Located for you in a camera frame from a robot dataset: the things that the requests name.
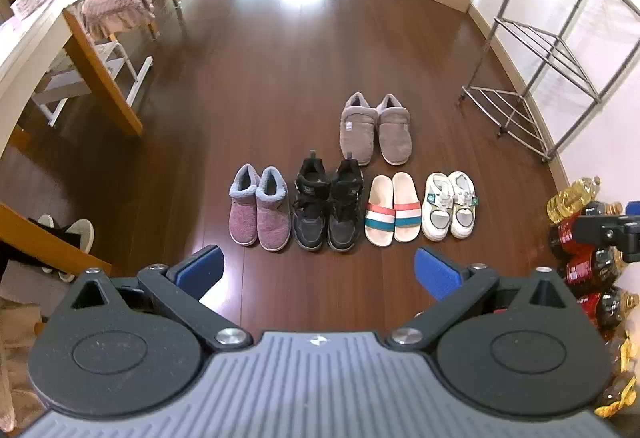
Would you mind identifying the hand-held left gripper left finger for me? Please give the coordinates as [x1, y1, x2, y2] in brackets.
[59, 245, 252, 353]

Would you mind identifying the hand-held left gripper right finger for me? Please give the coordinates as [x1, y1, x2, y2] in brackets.
[385, 247, 583, 351]

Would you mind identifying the white green sneaker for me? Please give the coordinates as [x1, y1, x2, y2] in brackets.
[448, 171, 478, 239]
[421, 173, 455, 242]

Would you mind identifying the striped slide sandal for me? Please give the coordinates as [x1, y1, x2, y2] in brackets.
[364, 175, 397, 247]
[393, 172, 422, 243]

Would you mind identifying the purple fuzzy boot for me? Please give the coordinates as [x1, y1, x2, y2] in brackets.
[256, 166, 292, 252]
[229, 164, 261, 247]

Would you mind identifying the black sneaker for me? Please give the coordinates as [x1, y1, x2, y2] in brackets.
[327, 159, 365, 252]
[291, 150, 332, 252]

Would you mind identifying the taupe fuzzy slipper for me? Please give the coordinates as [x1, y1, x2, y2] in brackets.
[376, 94, 414, 166]
[340, 92, 379, 167]

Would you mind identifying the metal corner rack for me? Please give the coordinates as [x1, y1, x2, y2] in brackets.
[456, 0, 640, 163]

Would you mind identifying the dark red-label bottle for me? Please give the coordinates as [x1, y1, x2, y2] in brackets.
[565, 248, 626, 299]
[549, 218, 583, 263]
[577, 288, 640, 331]

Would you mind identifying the yellow red-label bottle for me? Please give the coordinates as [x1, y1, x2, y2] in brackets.
[595, 338, 640, 419]

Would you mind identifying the beige fuzzy cloth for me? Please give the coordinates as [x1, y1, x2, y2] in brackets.
[0, 298, 42, 424]

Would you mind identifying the wooden dining table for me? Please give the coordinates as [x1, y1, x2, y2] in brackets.
[0, 0, 144, 159]

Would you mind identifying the white step stool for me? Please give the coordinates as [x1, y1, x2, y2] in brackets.
[32, 40, 153, 127]

